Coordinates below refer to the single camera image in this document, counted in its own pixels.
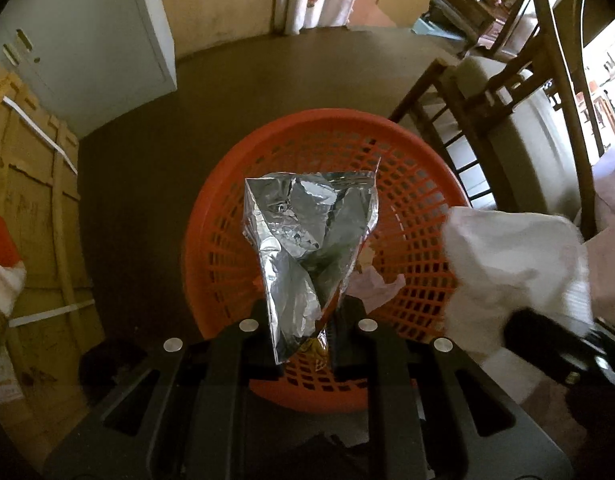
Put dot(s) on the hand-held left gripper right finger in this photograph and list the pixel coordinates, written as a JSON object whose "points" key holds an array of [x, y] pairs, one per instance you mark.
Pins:
{"points": [[352, 355]]}

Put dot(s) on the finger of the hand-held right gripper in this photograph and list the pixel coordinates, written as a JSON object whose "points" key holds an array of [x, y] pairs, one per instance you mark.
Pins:
{"points": [[537, 337]]}

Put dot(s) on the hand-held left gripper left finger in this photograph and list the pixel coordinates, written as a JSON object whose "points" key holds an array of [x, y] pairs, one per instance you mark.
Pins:
{"points": [[262, 355]]}

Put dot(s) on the silver foil snack bag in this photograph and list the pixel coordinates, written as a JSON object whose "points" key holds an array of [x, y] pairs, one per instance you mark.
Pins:
{"points": [[297, 220]]}

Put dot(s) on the orange plastic basket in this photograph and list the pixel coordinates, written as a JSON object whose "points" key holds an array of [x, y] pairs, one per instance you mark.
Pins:
{"points": [[312, 120]]}

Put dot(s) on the crumpled pale wrapper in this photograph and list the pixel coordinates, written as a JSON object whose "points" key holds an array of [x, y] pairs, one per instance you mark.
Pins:
{"points": [[372, 287]]}

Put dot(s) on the beige seat cushion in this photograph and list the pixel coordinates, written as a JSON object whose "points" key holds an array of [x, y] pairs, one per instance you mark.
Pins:
{"points": [[527, 150]]}

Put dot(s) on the large cardboard box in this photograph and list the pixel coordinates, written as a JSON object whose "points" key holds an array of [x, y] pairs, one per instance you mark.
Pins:
{"points": [[32, 210]]}

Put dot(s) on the wooden chair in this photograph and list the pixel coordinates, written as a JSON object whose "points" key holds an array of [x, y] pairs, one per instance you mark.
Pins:
{"points": [[552, 60]]}

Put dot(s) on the red white plastic bag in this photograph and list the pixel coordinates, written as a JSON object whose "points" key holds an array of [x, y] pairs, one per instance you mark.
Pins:
{"points": [[2, 240]]}

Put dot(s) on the carved wooden side table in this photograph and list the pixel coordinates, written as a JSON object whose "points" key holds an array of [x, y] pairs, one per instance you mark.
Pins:
{"points": [[462, 5]]}

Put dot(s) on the white cabinet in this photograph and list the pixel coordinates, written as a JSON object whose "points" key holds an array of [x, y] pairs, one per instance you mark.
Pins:
{"points": [[112, 35]]}

